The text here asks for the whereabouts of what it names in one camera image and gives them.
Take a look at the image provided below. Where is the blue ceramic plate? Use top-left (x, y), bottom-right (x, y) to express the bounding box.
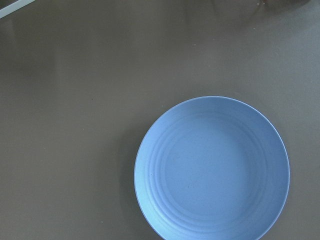
top-left (134, 96), bottom-right (290, 240)

